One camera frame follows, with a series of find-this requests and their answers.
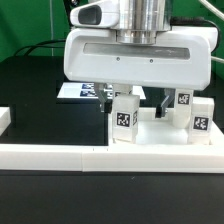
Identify black cables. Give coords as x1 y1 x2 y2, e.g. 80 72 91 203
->
13 38 68 57

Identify white U-shaped fence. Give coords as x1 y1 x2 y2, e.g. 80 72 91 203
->
0 106 224 174

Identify white marker sheet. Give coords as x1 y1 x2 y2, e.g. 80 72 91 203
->
57 82 146 100

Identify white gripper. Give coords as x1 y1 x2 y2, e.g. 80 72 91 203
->
64 0 219 118

